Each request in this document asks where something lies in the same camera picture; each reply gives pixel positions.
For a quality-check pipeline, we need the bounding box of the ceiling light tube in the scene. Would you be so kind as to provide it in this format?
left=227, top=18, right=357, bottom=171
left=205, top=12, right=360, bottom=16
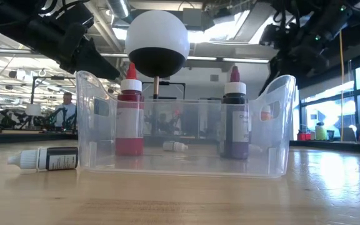
left=186, top=55, right=271, bottom=65

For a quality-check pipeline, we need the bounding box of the small dropper bottle white cap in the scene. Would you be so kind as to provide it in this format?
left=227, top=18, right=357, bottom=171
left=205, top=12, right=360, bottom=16
left=162, top=141, right=189, bottom=153

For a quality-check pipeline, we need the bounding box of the small black dropper bottle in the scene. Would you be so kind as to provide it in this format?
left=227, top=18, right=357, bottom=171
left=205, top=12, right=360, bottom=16
left=7, top=146, right=79, bottom=172

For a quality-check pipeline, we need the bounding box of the clear plastic bin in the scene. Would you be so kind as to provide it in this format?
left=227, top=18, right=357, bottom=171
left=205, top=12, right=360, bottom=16
left=75, top=70, right=297, bottom=179

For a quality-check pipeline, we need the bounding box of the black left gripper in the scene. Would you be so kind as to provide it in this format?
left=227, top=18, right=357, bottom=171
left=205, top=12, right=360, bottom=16
left=26, top=2, right=121, bottom=81

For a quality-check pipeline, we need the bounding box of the white and black sphere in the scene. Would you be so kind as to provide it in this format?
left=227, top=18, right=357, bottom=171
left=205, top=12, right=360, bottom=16
left=124, top=9, right=191, bottom=79

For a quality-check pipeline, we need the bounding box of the black metal stand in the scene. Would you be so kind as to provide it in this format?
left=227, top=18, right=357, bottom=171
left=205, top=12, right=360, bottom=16
left=29, top=74, right=74, bottom=106

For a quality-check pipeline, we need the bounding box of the person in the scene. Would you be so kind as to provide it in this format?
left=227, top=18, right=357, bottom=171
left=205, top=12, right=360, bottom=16
left=54, top=92, right=77, bottom=129

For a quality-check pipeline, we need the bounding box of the violet food coloring bottle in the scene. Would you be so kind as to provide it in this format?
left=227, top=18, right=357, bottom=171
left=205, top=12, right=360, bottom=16
left=219, top=65, right=251, bottom=160

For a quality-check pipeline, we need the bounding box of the black rectangular frame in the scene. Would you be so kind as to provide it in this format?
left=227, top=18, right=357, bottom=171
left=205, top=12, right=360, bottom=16
left=142, top=81, right=186, bottom=99

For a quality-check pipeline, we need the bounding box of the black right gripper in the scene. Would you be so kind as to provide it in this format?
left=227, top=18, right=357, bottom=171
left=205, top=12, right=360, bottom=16
left=259, top=23, right=329, bottom=94

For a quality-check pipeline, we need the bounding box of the green jug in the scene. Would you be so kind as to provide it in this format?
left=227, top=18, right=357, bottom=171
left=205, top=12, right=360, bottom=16
left=315, top=121, right=328, bottom=141

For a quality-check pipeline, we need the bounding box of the red food coloring bottle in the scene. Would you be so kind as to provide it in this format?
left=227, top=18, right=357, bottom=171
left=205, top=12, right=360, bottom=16
left=114, top=62, right=146, bottom=157

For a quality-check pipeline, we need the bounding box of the background table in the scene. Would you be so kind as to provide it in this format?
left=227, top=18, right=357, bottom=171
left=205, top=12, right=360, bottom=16
left=0, top=129, right=78, bottom=144

